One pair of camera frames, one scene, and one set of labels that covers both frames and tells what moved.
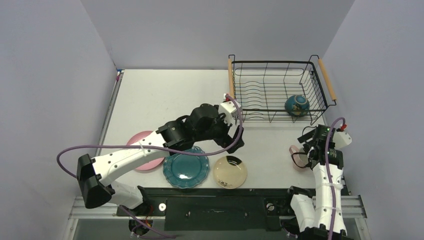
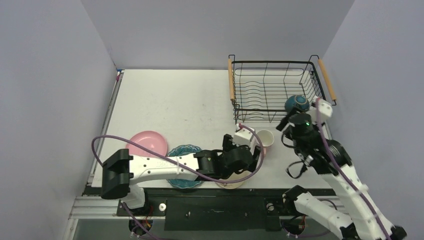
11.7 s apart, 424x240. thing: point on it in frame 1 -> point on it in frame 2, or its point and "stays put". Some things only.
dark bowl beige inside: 297,105 stays put
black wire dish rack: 271,92 stays put
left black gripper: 226,139 -> 229,145
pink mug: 300,157 -> 267,138
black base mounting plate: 218,209 stays put
